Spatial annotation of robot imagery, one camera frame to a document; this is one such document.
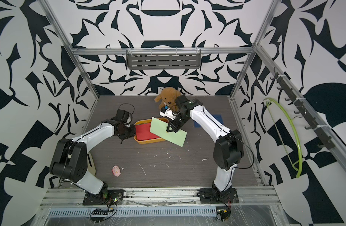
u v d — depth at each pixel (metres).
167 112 0.75
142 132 0.95
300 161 0.57
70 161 0.45
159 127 0.81
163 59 0.95
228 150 0.47
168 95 0.98
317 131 0.51
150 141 0.92
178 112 0.74
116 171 0.81
